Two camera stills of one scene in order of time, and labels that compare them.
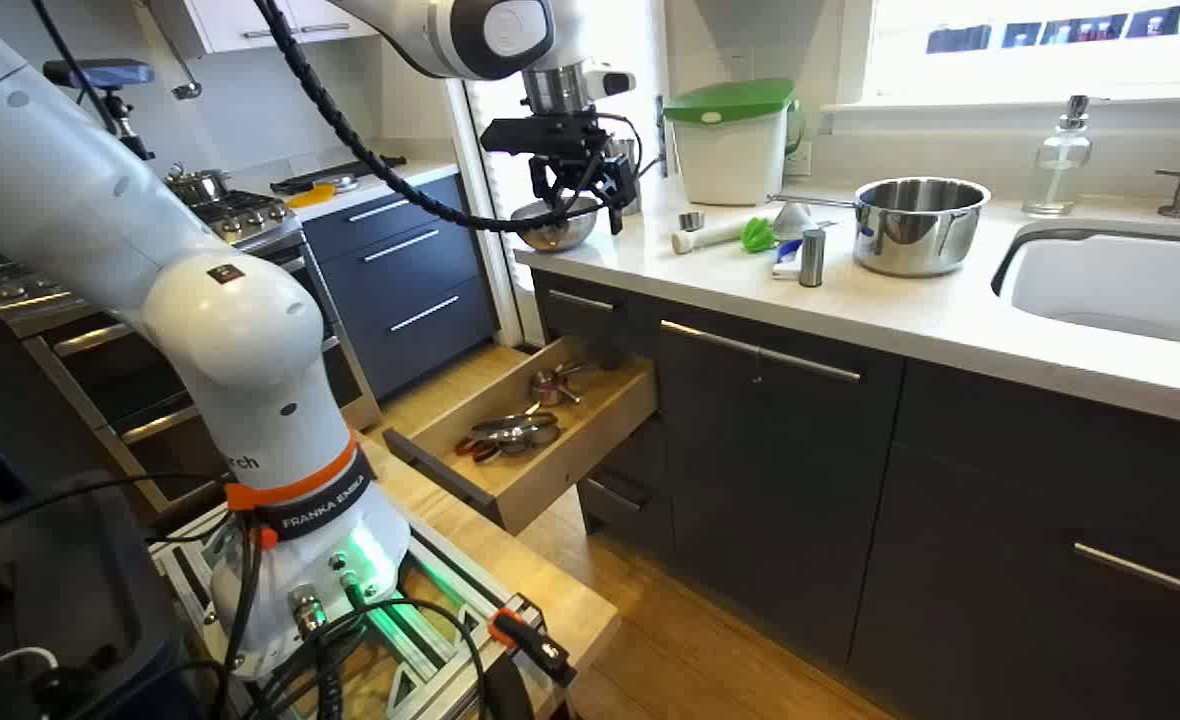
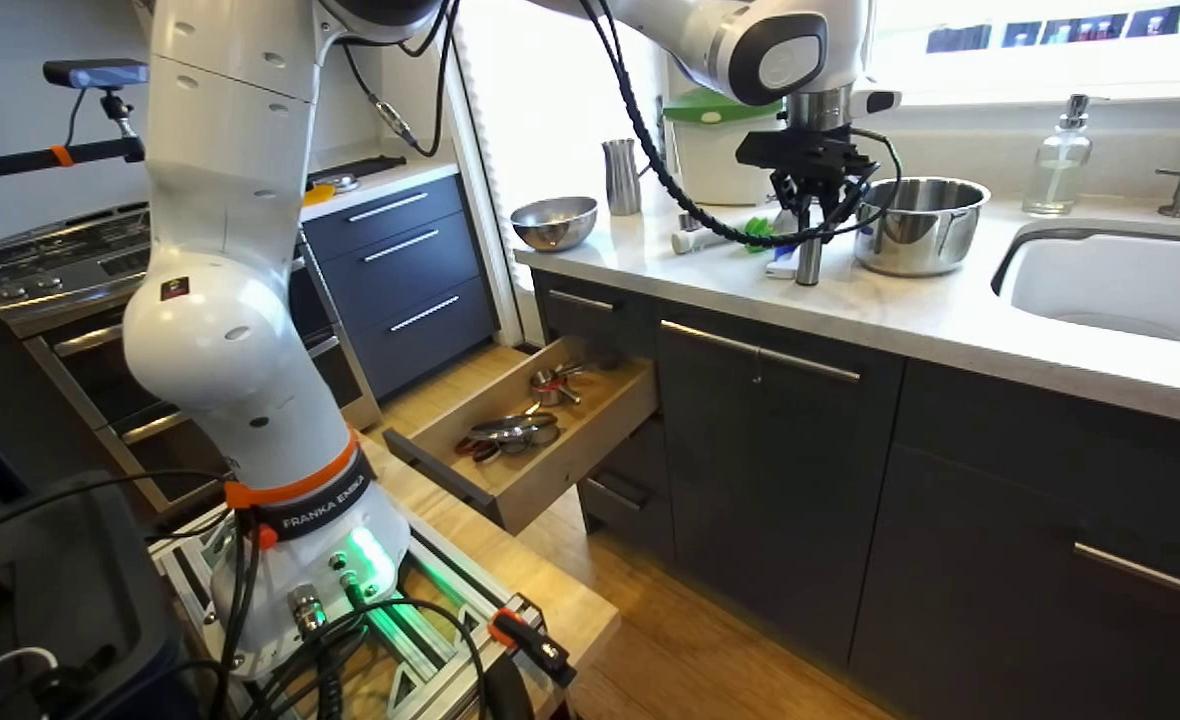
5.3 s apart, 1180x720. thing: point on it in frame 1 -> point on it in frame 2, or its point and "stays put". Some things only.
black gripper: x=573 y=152 -> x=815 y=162
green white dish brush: x=758 y=234 stays put
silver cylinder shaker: x=815 y=248 stays put
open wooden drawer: x=530 y=429 stays put
